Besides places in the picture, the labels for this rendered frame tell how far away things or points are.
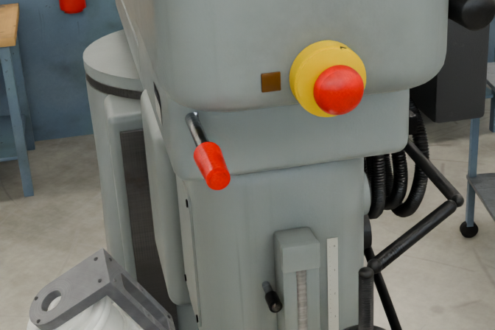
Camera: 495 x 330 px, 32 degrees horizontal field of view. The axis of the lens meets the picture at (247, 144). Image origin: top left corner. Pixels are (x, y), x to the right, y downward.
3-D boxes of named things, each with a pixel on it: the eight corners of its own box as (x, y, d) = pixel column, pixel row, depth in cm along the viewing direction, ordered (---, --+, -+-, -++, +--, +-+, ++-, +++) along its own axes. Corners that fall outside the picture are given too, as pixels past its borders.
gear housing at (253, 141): (415, 155, 86) (418, 60, 82) (175, 189, 82) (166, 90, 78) (319, 60, 116) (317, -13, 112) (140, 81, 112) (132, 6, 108)
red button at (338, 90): (367, 116, 67) (367, 66, 65) (318, 122, 66) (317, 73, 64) (353, 102, 70) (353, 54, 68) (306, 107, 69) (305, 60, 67)
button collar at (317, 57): (367, 113, 70) (367, 42, 68) (296, 122, 69) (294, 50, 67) (359, 104, 72) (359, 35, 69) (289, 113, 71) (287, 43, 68)
